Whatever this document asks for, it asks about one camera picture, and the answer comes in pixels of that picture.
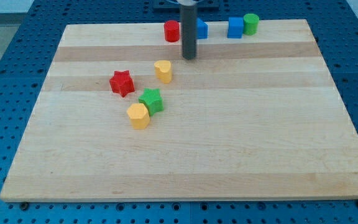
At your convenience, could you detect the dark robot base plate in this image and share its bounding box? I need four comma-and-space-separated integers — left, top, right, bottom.
151, 0, 221, 11

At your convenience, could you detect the red star block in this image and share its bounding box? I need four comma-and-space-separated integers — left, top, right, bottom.
109, 70, 135, 98

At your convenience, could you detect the green cylinder block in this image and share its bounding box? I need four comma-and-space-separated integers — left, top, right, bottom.
243, 13, 260, 35

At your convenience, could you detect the red cylinder block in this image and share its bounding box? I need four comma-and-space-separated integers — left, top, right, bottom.
163, 20, 180, 42

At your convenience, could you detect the light wooden board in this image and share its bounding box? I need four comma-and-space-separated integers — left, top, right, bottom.
0, 19, 358, 202

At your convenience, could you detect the yellow hexagon block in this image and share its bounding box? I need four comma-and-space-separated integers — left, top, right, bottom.
127, 103, 150, 129

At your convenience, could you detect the blue block behind rod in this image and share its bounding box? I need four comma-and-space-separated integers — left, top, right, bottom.
196, 18, 208, 39

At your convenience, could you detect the yellow heart block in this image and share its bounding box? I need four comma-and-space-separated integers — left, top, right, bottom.
154, 60, 172, 84

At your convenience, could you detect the green star block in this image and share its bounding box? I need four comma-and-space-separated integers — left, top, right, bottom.
138, 88, 164, 116

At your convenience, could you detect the blue cube block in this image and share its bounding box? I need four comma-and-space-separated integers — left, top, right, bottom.
227, 17, 244, 39

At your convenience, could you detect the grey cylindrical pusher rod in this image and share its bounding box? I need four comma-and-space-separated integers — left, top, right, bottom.
180, 1, 197, 60

